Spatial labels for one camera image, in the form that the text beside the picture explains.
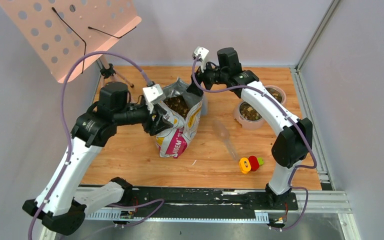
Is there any colourful stacking toy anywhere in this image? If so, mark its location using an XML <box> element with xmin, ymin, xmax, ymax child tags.
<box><xmin>238</xmin><ymin>155</ymin><xmax>264</xmax><ymax>174</ymax></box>

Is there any clear plastic scoop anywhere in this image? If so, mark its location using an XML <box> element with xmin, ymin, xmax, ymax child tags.
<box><xmin>212</xmin><ymin>120</ymin><xmax>240</xmax><ymax>162</ymax></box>

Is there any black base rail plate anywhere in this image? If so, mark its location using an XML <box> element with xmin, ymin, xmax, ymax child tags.
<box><xmin>119</xmin><ymin>186</ymin><xmax>299</xmax><ymax>219</ymax></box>

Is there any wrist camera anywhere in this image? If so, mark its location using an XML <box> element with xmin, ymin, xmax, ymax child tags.
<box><xmin>192</xmin><ymin>46</ymin><xmax>210</xmax><ymax>73</ymax></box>
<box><xmin>142</xmin><ymin>84</ymin><xmax>166</xmax><ymax>114</ymax></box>

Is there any pink music stand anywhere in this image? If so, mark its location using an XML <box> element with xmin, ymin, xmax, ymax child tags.
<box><xmin>0</xmin><ymin>0</ymin><xmax>142</xmax><ymax>83</ymax></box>

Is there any pet food bag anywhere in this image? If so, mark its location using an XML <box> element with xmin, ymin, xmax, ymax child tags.
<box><xmin>155</xmin><ymin>78</ymin><xmax>203</xmax><ymax>159</ymax></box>

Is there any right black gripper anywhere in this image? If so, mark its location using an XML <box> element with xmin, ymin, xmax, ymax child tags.
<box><xmin>186</xmin><ymin>57</ymin><xmax>228</xmax><ymax>97</ymax></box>

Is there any pink double pet bowl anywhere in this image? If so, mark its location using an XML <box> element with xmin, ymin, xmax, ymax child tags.
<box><xmin>232</xmin><ymin>84</ymin><xmax>287</xmax><ymax>131</ymax></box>

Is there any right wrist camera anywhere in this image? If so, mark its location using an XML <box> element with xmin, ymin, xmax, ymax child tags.
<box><xmin>192</xmin><ymin>46</ymin><xmax>210</xmax><ymax>73</ymax></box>

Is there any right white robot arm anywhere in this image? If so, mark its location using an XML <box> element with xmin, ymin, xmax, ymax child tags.
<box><xmin>187</xmin><ymin>46</ymin><xmax>313</xmax><ymax>209</ymax></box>

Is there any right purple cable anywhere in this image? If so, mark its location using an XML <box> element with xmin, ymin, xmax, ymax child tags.
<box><xmin>191</xmin><ymin>56</ymin><xmax>318</xmax><ymax>232</ymax></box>

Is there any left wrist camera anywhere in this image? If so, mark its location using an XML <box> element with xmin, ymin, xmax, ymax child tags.
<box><xmin>142</xmin><ymin>84</ymin><xmax>166</xmax><ymax>114</ymax></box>

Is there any translucent plastic container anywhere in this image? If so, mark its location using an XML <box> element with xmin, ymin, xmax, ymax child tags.
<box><xmin>201</xmin><ymin>94</ymin><xmax>209</xmax><ymax>116</ymax></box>

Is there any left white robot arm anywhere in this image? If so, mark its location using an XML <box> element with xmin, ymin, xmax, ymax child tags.
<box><xmin>22</xmin><ymin>81</ymin><xmax>172</xmax><ymax>236</ymax></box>

